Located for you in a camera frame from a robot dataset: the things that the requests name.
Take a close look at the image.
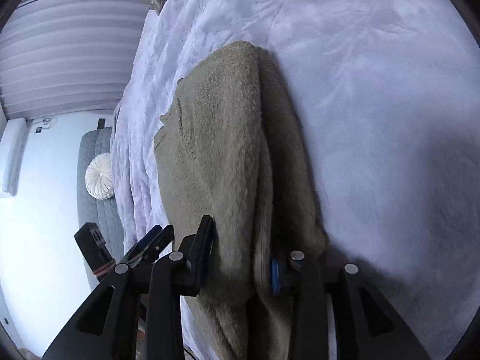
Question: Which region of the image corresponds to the olive knitted sweater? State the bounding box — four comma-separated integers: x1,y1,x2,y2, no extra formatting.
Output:
154,41,326,359

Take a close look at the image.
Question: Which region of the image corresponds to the white round pleated cushion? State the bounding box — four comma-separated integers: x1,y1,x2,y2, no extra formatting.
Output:
85,153,114,201

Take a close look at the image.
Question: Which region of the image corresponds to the grey pleated curtain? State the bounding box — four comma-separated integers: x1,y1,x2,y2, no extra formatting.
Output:
1,0,151,119

